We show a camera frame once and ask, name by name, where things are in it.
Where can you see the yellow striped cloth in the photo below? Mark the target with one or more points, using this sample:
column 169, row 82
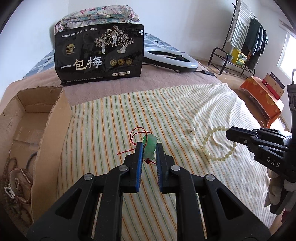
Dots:
column 138, row 109

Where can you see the white small bead strand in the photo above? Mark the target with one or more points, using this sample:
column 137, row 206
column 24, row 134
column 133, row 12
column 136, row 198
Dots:
column 9, row 188

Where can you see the dark hanging clothes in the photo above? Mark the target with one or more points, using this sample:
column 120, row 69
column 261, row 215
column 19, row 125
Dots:
column 254, row 41

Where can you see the grey striped towel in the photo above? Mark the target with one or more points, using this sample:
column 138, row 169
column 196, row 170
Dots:
column 240, row 25

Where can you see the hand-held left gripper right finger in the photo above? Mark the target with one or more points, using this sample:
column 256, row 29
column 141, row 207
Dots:
column 159, row 166

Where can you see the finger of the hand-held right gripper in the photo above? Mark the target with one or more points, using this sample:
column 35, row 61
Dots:
column 272, row 160
column 240, row 134

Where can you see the black printed snack bag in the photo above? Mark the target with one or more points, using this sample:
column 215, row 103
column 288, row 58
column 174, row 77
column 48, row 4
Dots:
column 92, row 60

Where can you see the yellow box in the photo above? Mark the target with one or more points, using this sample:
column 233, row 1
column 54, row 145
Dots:
column 239, row 56

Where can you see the orange cloth covered box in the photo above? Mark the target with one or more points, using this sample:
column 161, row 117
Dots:
column 261, row 102

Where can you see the person's right hand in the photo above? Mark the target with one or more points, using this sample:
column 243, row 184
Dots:
column 275, row 185

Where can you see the red flat box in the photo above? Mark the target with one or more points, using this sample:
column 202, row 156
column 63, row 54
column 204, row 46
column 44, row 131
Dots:
column 271, row 89

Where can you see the brown blanket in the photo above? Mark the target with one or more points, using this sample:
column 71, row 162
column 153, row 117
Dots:
column 161, row 78

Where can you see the folded floral quilt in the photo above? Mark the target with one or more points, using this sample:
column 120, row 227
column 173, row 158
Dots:
column 92, row 18

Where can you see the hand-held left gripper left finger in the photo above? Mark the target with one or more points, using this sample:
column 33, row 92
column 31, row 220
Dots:
column 138, row 166

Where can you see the black bangle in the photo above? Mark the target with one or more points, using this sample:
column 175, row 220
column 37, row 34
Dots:
column 29, row 162

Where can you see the window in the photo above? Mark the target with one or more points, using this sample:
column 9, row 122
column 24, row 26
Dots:
column 288, row 53

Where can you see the black clothes rack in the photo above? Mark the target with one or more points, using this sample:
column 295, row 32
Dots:
column 216, row 49

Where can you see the small pearl earring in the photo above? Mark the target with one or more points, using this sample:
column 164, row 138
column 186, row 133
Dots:
column 192, row 129

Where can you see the brown cardboard box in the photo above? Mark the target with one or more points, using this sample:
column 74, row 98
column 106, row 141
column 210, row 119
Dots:
column 53, row 129

